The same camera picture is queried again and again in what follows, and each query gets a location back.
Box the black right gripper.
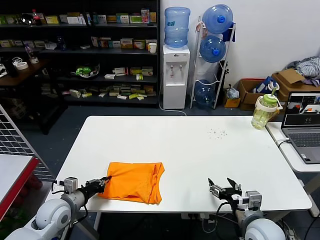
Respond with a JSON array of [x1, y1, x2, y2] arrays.
[[207, 177, 246, 209]]

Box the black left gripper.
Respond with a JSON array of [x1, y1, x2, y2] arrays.
[[82, 175, 112, 199]]

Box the orange printed t-shirt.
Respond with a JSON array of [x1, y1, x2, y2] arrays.
[[96, 161, 166, 205]]

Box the pile of striped clothes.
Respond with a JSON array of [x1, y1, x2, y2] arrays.
[[286, 56, 320, 87]]

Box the green lid drinking bottle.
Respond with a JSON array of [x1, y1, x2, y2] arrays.
[[251, 83, 285, 130]]

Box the small orange box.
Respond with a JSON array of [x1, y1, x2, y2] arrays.
[[223, 95, 242, 108]]

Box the grey open laptop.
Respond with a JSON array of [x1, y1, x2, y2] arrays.
[[280, 92, 320, 165]]

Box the open brown cardboard box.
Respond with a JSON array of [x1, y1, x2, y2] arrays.
[[236, 78, 270, 111]]

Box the white plastic bag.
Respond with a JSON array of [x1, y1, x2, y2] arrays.
[[225, 84, 241, 99]]

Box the blue printed package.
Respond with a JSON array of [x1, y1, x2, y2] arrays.
[[254, 75, 279, 94]]

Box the glass bowl green contents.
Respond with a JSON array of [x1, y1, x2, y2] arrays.
[[71, 61, 101, 80]]

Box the black tripod stand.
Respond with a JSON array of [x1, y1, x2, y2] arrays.
[[217, 60, 230, 83]]

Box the white water dispenser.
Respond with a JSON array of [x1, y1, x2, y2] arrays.
[[162, 44, 191, 110]]

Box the large cardboard box with flap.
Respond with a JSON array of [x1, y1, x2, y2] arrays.
[[271, 68, 320, 103]]

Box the black shelving unit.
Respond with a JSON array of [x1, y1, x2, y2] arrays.
[[0, 0, 161, 135]]

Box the brown wooden desk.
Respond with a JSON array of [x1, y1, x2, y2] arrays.
[[0, 58, 50, 87]]

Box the white orange medicine box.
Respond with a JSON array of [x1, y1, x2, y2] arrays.
[[98, 37, 112, 48]]

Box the yellow green medicine box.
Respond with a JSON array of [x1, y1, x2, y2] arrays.
[[120, 38, 134, 49]]

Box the dark blue bottle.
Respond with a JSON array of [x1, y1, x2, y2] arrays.
[[56, 36, 67, 51]]

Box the black tumbler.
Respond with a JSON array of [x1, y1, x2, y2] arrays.
[[3, 58, 20, 77]]

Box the beige medicine box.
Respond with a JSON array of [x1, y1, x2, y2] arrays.
[[145, 38, 158, 50]]

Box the clear bottle purple label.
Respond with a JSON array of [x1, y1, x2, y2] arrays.
[[24, 41, 40, 64]]

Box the dark blue hanging cloth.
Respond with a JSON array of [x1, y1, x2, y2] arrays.
[[223, 21, 237, 43]]

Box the white teal medicine box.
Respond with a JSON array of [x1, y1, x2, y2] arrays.
[[116, 13, 130, 24]]

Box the labelled blue water jug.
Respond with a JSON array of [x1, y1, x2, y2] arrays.
[[164, 6, 191, 50]]

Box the tall pink medicine box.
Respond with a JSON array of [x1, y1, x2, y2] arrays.
[[141, 8, 151, 24]]

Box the cola bottle red label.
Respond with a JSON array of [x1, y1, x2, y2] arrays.
[[31, 9, 43, 27]]

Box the shiny metal kettle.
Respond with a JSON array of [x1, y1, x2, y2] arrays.
[[19, 13, 36, 26]]

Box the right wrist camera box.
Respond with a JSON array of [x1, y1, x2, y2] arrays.
[[244, 190, 263, 211]]

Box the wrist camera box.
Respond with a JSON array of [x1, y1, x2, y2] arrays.
[[244, 190, 263, 211], [63, 176, 79, 195]]

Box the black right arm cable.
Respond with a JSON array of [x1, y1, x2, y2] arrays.
[[214, 201, 241, 238]]

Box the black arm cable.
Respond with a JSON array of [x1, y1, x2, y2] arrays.
[[51, 179, 88, 226], [214, 201, 241, 238]]

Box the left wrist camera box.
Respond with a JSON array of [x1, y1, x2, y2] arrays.
[[63, 176, 79, 195]]

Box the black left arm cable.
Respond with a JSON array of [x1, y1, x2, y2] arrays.
[[51, 179, 88, 226]]

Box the white laptop cable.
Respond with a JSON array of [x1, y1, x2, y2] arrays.
[[274, 137, 291, 147]]

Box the white dispenser power cable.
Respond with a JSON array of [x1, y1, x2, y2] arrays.
[[158, 84, 187, 117]]

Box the white wire grid panel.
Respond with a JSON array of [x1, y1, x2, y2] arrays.
[[0, 103, 55, 180]]

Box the white wire jug rack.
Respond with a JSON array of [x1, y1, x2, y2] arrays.
[[189, 15, 237, 110]]

